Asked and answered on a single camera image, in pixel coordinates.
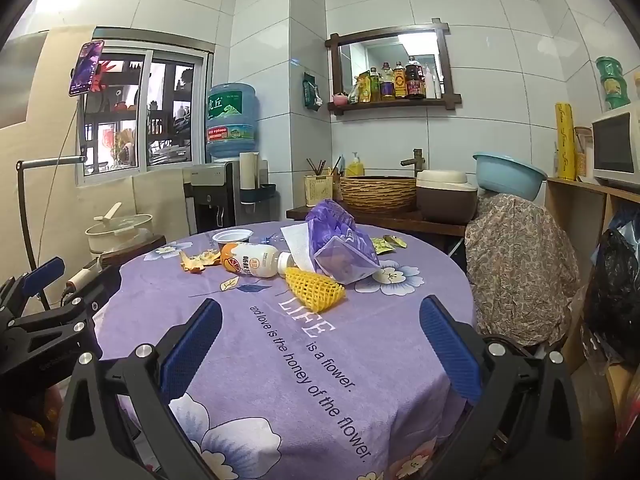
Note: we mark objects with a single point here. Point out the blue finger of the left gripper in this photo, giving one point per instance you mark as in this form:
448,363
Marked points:
39,279

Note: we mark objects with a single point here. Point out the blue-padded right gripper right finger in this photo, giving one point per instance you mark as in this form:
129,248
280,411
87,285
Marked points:
523,421

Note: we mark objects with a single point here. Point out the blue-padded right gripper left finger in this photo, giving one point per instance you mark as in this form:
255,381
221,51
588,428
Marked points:
93,439

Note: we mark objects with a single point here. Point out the orange peel scrap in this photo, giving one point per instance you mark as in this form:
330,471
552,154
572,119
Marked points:
197,264

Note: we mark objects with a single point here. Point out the white yogurt drink bottle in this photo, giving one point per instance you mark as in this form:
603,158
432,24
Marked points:
258,260

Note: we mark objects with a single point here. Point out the yellow foam fruit net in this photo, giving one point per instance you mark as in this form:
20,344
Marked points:
315,291

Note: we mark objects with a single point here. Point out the purple plastic bag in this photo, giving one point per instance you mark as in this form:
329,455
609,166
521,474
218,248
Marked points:
337,246

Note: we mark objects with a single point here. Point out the black trash bag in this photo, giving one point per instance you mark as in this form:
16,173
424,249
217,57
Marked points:
612,301

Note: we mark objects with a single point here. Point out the white pot with lid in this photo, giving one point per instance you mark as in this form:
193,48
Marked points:
112,232

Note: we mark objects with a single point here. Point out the floral cloth cover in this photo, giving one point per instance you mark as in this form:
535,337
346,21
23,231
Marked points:
522,269

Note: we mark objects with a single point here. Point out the purple floral tablecloth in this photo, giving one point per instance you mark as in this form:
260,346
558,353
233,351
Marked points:
355,392

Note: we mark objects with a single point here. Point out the water dispenser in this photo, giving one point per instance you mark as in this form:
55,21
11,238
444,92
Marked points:
210,193

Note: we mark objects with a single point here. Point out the white plastic cup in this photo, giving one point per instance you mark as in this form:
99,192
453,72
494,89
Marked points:
231,236

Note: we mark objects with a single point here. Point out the small yellow wrapper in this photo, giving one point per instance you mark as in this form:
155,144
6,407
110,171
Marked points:
395,241

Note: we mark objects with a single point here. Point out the phone on stand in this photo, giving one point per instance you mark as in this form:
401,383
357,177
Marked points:
83,75

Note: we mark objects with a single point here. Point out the yellow-green snack wrapper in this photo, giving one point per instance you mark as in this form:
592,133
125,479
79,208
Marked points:
382,246

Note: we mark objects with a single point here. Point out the dark wooden counter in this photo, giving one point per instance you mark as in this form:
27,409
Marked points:
410,222

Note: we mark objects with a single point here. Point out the brown white rice cooker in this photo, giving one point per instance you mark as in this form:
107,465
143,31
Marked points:
445,196

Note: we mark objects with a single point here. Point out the light blue plastic basin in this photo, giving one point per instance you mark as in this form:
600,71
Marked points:
506,175

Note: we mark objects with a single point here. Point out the white paper sheet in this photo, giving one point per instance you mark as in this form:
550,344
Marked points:
296,236

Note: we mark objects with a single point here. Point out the blue water jug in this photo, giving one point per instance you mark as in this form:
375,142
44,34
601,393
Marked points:
231,120

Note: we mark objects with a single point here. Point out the woven wicker basket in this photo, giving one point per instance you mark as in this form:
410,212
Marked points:
379,195

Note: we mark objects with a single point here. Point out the brass faucet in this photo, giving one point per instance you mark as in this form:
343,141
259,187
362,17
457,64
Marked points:
417,162

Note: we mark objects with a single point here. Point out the white microwave oven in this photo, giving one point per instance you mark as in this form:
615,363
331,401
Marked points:
616,145

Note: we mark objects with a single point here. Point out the chopstick holder box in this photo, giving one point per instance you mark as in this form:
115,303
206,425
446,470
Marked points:
319,185

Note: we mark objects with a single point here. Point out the yellow soap dispenser bottle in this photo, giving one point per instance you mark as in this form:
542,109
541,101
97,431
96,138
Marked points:
354,168

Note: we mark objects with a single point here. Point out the yellow roll package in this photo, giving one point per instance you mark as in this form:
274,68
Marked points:
566,141

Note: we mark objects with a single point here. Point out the window with white frame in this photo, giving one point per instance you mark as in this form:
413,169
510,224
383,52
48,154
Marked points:
147,109

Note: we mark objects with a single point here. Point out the wooden framed wall shelf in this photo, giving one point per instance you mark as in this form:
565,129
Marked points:
392,67

